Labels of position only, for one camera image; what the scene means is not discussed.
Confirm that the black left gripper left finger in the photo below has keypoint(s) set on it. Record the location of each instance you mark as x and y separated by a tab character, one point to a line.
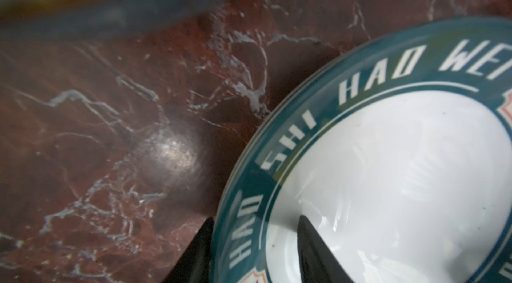
193	265

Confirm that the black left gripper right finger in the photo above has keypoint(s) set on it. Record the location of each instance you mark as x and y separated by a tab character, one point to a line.
316	262

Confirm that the white plate teal lettered rim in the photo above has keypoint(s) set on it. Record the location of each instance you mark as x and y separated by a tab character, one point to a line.
398	153

